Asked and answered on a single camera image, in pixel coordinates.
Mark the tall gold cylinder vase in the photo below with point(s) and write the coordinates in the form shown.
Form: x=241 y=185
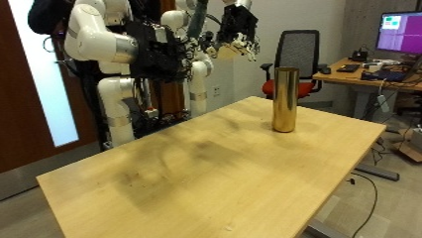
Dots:
x=285 y=99

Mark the white wall outlet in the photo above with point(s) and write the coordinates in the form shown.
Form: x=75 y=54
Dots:
x=216 y=91

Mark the black mesh office chair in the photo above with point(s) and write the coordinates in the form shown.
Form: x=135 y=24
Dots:
x=299 y=49

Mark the black desk phone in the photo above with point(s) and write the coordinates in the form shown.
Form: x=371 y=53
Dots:
x=360 y=56

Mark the wooden office desk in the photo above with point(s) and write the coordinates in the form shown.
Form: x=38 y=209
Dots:
x=335 y=77

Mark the grey table foot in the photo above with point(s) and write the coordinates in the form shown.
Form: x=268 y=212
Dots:
x=379 y=172

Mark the cardboard box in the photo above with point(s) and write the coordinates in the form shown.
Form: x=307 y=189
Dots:
x=409 y=152

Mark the reddish brown wooden door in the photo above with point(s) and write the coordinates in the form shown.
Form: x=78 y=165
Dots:
x=22 y=99

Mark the dark laptop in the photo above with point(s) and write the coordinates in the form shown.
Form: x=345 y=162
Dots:
x=385 y=75

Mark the frosted glass door panel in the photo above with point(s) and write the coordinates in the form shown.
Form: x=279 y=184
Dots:
x=48 y=82

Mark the black keyboard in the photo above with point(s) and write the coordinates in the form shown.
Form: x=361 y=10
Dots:
x=349 y=68

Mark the white power adapter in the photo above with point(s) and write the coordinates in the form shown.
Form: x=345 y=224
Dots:
x=384 y=103

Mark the computer monitor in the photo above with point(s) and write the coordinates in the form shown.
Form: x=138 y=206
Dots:
x=403 y=33

